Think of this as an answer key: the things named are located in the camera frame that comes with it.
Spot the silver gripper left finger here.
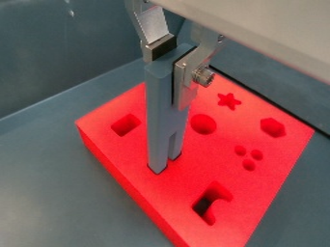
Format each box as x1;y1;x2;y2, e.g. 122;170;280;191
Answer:
124;0;176;63

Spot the red foam shape board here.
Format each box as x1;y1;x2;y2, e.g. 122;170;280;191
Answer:
75;76;313;247

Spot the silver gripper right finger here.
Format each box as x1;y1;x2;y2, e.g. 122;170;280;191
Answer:
172;23;225;110

